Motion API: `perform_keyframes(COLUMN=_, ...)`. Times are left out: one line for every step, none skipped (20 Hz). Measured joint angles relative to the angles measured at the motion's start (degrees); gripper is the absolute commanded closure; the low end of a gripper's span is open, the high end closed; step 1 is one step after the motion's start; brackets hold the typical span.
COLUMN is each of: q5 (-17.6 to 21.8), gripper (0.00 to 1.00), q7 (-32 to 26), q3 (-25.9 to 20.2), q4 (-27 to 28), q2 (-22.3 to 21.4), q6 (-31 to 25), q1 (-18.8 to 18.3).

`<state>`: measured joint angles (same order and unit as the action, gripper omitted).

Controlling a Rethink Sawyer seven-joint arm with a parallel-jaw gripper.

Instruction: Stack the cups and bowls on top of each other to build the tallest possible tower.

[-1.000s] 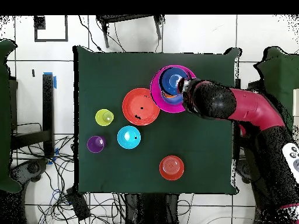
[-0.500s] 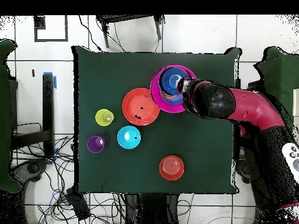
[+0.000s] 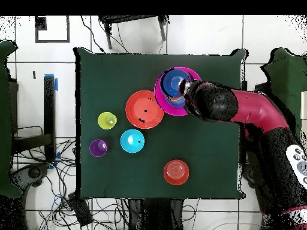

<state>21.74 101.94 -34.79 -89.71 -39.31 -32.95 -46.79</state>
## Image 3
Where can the cyan ribbed bowl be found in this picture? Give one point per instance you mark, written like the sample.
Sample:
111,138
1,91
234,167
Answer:
132,143

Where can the dark green table cloth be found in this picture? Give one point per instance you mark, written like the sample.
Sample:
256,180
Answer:
108,83

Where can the blue tape strip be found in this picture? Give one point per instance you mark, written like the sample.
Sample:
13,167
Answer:
57,155
56,83

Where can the light blue translucent bowl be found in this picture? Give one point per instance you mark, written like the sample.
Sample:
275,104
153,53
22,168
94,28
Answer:
176,103

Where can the orange translucent bowl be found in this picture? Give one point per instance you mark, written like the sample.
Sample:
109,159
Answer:
176,172

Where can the large pink plastic bowl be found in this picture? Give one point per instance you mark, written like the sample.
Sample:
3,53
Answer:
160,103

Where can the white box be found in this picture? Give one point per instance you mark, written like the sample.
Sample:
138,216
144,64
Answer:
304,105

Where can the purple plastic cup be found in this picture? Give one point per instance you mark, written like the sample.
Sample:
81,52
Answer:
96,148

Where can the yellow plastic cup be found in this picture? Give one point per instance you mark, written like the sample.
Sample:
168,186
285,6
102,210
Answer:
103,121

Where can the black square frame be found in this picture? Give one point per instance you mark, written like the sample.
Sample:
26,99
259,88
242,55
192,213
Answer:
40,24

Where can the black floor stand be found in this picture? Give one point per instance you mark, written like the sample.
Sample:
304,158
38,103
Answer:
49,107

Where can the black metal stool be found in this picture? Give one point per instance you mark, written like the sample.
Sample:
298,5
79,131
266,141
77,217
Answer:
124,18

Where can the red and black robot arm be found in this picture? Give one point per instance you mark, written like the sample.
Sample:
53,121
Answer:
259,107

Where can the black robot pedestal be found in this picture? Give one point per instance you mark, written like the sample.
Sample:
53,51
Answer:
156,215

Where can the red-orange shallow bowl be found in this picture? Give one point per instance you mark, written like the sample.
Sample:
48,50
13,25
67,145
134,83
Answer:
136,107

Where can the black floor device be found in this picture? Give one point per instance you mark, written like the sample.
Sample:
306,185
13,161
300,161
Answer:
34,172

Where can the orange plastic cup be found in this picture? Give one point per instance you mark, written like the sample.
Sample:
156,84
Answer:
175,98

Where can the black power strip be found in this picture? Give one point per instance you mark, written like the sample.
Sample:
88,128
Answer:
80,210

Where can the dark blue ribbed bowl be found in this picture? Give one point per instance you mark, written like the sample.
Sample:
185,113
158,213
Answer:
171,81

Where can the dark green side cloth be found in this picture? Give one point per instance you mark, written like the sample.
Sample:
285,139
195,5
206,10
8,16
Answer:
4,119
287,71

